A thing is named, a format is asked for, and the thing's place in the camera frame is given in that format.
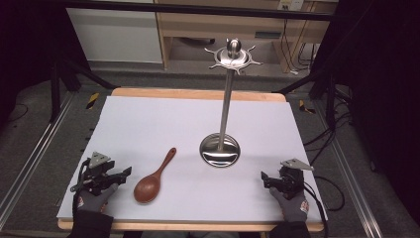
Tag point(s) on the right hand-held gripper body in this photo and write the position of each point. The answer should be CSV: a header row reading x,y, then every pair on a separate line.
x,y
291,178

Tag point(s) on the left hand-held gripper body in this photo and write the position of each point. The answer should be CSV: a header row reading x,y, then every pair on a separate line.
x,y
97,170

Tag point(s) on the brown wooden spoon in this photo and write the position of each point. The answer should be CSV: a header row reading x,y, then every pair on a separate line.
x,y
150,186

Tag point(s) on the steel utensil stand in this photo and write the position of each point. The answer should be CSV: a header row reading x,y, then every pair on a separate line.
x,y
220,155

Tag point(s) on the person's right hand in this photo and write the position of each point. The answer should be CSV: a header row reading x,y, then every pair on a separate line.
x,y
294,208

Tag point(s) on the person's left hand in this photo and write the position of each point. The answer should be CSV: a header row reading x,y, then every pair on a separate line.
x,y
94,200

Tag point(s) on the yellow black floor tape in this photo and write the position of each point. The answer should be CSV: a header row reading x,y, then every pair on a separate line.
x,y
92,100
307,108

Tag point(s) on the white table mat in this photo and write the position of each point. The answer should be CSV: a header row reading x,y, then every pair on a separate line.
x,y
185,125

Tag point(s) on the black metal stand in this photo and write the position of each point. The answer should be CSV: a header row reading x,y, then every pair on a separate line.
x,y
62,79
317,82

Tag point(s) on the light wooden table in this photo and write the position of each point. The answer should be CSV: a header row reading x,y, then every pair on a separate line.
x,y
198,94

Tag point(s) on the white cabinet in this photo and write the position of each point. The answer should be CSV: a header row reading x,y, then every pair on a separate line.
x,y
115,34

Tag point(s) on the wooden desk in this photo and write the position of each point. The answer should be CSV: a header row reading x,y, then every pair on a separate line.
x,y
204,26

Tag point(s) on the white power strip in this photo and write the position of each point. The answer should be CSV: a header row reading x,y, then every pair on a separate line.
x,y
290,4

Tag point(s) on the metal floor rail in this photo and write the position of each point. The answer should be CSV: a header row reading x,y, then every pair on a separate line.
x,y
36,155
350,178

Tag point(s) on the black frame bar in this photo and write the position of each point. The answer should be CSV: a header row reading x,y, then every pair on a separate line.
x,y
185,8

